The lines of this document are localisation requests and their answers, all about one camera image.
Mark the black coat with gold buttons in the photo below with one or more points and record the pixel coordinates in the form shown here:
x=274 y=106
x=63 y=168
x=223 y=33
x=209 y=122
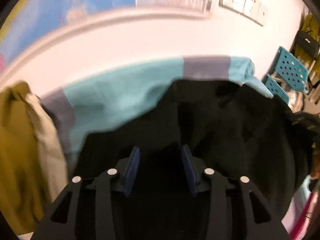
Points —
x=234 y=129

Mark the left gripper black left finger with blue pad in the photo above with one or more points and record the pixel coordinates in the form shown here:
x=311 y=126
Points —
x=83 y=210

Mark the yellow hanging clothes on rack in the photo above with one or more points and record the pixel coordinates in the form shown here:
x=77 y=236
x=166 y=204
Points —
x=311 y=26

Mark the white wall switch panel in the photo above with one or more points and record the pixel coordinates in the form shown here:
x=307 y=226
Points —
x=254 y=10

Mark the mustard yellow garment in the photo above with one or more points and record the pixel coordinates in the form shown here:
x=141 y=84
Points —
x=33 y=165

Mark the black hanging bag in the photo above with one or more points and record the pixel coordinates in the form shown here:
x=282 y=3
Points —
x=309 y=44

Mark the colourful wall map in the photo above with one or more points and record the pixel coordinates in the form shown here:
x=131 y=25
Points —
x=30 y=20

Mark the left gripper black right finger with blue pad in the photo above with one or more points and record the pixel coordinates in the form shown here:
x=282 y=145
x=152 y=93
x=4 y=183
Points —
x=237 y=209

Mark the teal grey bed sheet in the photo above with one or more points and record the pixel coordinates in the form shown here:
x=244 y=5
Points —
x=107 y=100

